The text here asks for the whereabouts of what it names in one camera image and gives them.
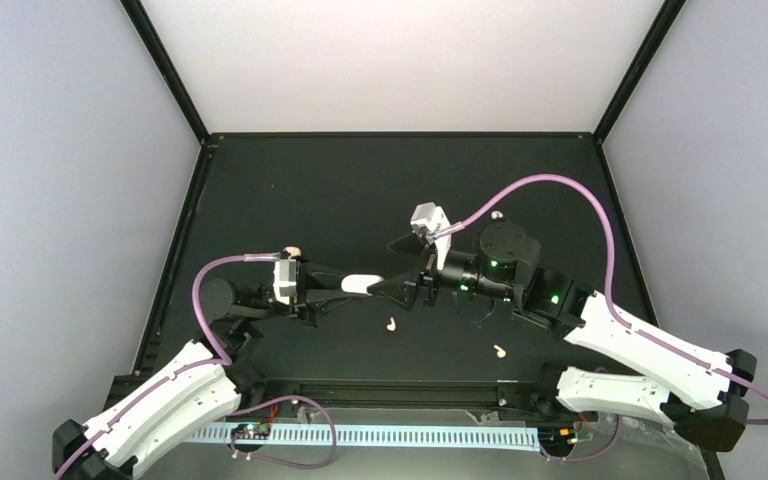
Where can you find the left circuit board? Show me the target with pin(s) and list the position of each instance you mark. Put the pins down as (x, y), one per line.
(251, 431)

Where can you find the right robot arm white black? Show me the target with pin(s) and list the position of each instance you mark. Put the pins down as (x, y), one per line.
(696, 392)

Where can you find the white earbuds charging case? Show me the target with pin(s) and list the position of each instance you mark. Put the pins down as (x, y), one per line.
(359, 283)

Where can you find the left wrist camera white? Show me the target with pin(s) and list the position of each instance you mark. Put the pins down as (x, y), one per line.
(285, 276)

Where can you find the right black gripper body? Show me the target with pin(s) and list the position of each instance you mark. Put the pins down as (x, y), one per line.
(425, 275)

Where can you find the right circuit board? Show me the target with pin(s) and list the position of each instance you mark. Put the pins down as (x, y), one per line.
(565, 436)

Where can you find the beige small earbuds case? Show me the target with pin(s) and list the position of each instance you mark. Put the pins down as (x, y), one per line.
(293, 252)

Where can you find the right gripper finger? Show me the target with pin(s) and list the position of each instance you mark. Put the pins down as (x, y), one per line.
(409, 244)
(399, 290)

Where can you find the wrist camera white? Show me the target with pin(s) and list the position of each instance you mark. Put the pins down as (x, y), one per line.
(285, 276)
(427, 221)

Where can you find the light blue slotted cable duct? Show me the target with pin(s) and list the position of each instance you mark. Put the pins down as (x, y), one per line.
(518, 438)

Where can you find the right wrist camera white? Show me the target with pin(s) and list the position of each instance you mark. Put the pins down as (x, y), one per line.
(427, 221)

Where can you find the black front aluminium rail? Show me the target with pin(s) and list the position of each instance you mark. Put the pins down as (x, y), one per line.
(533, 400)

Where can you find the circuit board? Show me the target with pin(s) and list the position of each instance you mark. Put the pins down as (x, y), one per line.
(251, 431)
(565, 436)

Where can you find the clear plastic sheet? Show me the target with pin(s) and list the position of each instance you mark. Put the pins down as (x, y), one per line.
(617, 447)

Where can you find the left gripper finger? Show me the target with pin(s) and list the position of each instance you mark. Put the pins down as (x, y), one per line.
(334, 303)
(329, 274)

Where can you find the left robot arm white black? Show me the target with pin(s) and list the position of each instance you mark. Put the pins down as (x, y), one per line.
(210, 378)

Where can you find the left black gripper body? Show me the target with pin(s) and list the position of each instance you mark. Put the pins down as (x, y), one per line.
(305, 283)

